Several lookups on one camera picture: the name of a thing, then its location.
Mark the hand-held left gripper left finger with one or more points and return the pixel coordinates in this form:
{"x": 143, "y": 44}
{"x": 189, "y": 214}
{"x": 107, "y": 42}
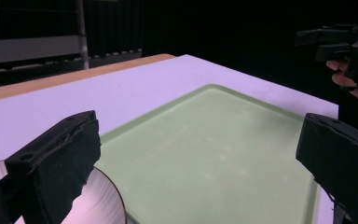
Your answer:
{"x": 52, "y": 155}

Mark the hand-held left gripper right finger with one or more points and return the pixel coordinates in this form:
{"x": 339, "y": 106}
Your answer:
{"x": 345, "y": 161}

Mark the silver metal bowl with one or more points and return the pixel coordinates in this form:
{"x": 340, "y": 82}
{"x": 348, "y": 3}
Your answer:
{"x": 102, "y": 205}

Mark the white table sheet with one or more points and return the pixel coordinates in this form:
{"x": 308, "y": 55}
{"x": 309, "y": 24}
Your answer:
{"x": 105, "y": 93}

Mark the grey horizontal board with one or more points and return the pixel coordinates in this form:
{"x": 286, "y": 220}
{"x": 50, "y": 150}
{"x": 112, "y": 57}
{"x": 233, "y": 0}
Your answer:
{"x": 28, "y": 49}

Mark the metal stand pole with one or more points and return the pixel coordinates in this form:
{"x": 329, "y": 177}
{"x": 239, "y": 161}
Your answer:
{"x": 82, "y": 34}

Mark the pale green tray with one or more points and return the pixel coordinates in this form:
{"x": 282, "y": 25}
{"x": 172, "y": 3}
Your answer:
{"x": 208, "y": 155}

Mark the dark curtain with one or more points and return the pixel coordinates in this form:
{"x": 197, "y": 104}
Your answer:
{"x": 115, "y": 26}

